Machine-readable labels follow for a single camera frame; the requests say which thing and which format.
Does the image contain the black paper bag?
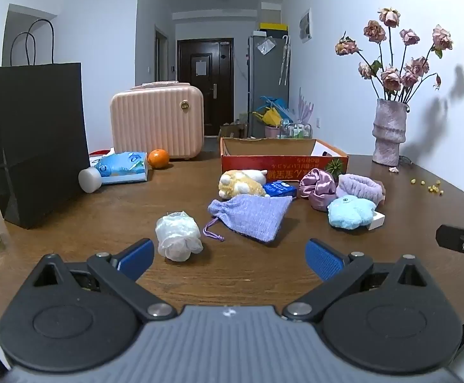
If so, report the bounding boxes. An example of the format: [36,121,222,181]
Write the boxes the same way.
[0,19,93,230]

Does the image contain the corgi plush toy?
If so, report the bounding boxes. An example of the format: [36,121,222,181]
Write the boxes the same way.
[217,169,271,199]

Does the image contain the trolley with bottles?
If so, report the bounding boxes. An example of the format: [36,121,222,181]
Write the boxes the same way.
[279,118,314,140]

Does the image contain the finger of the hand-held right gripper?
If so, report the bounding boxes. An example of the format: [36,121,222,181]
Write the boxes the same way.
[435,223,464,280]

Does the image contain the clear folded umbrella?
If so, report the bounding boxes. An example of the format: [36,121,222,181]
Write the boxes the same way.
[278,34,291,86]

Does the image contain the purple fluffy headband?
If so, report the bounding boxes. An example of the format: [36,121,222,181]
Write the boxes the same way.
[335,173,386,208]

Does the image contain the grey refrigerator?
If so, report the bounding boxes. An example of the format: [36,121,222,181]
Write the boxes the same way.
[247,34,291,139]

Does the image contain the blue handkerchief tissue pack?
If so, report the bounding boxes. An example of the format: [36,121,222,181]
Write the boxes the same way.
[262,180,298,199]

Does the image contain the white plastic-wrapped bundle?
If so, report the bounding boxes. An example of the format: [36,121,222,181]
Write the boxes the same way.
[155,210,204,262]

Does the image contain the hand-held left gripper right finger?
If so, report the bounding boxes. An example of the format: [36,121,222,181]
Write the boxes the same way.
[282,238,432,323]

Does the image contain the yellow and black box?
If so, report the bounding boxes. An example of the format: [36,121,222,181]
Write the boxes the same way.
[258,21,289,37]

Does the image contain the brown floor carton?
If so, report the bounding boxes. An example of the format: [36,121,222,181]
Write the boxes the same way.
[219,121,246,139]

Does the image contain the white round cap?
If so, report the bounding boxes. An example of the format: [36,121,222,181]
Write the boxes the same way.
[78,166,104,194]

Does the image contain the purple feather decoration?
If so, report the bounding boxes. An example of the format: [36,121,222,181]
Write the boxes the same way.
[297,87,314,124]

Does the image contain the blue tissue box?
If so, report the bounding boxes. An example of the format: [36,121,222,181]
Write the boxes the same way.
[94,151,150,185]

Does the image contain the orange cardboard box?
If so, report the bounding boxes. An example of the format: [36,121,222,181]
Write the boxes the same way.
[219,137,350,184]

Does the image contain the bunch of dried roses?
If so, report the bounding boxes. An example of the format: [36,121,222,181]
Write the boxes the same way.
[334,7,454,105]

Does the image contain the scattered yellow crumbs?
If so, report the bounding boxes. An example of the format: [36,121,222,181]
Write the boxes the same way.
[410,177,444,193]

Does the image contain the pink satin scrunchie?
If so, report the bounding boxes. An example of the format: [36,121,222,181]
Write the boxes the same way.
[298,168,338,212]

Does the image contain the wall electrical panel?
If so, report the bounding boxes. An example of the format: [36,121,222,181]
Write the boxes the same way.
[299,9,313,44]

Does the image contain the orange fruit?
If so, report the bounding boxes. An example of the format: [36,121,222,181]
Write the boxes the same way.
[148,148,171,170]

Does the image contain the small white box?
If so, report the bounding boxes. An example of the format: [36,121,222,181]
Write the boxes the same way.
[365,209,386,231]

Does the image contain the dark wooden door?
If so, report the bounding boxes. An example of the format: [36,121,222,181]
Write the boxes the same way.
[177,38,235,137]

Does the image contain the pink ribbed suitcase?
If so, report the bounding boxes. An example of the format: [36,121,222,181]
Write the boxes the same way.
[110,81,205,162]

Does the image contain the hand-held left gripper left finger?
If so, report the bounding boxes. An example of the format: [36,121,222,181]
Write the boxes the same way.
[29,238,178,322]

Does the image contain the purple textured vase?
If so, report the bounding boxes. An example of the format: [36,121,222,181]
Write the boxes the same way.
[372,98,410,167]

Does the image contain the light blue plush toy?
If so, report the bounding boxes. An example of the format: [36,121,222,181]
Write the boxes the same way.
[326,194,378,230]

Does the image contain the purple drawstring pouch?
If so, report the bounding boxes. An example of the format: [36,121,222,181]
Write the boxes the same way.
[203,194,295,245]

